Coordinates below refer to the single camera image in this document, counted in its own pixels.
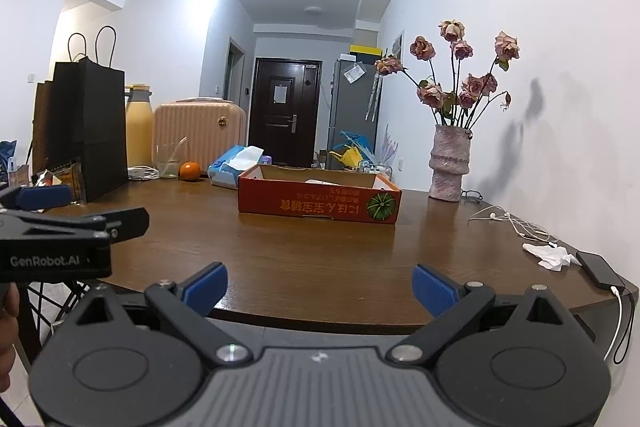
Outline person left hand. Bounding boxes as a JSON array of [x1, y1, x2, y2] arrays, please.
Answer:
[[0, 283, 20, 392]]

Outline snack packet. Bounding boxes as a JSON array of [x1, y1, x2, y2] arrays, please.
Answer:
[[32, 170, 63, 187]]

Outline brown paper bag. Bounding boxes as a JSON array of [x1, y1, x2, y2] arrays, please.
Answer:
[[32, 80, 52, 174]]

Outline clear drinking glass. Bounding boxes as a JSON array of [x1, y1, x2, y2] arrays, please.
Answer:
[[155, 136, 188, 179]]

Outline orange fruit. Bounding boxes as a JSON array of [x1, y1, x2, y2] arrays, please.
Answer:
[[179, 161, 202, 182]]

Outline black paper bag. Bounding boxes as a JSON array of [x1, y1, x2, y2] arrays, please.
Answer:
[[46, 53, 128, 202]]

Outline yellow thermos jug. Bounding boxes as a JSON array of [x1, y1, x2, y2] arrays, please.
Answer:
[[126, 84, 153, 167]]

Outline crumpled white tissue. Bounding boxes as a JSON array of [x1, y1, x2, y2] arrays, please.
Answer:
[[522, 243, 582, 272]]

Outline blue wet wipes pack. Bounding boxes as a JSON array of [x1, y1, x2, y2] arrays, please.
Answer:
[[207, 145, 264, 190]]

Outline pink suitcase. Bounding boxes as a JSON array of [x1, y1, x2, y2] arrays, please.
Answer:
[[152, 98, 246, 174]]

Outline red cardboard box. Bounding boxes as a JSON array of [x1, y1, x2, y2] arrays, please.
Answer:
[[238, 165, 402, 225]]

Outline pink textured vase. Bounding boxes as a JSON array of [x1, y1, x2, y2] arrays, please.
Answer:
[[428, 124, 472, 202]]

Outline black power bank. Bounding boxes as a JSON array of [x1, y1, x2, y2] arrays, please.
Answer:
[[576, 251, 625, 291]]

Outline yellow blue bags pile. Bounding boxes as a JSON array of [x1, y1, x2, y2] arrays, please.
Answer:
[[329, 131, 375, 170]]

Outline dark brown door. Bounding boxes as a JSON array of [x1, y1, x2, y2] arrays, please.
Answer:
[[248, 57, 322, 167]]

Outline dried pink roses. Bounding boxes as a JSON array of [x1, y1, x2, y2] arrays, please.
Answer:
[[374, 18, 521, 131]]

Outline grey refrigerator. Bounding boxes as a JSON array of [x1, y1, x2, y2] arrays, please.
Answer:
[[326, 53, 378, 170]]

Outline yellow box on fridge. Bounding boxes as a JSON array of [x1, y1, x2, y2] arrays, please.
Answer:
[[349, 44, 383, 56]]

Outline coiled white cable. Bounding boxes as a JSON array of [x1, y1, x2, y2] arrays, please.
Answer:
[[127, 164, 162, 182]]

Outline white earphones cable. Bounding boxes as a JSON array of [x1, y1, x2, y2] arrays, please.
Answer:
[[467, 204, 557, 244]]

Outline white charging cable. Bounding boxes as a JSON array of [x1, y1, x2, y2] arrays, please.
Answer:
[[606, 285, 637, 365]]

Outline wall picture frame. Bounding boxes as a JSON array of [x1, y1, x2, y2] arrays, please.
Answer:
[[390, 31, 405, 60]]

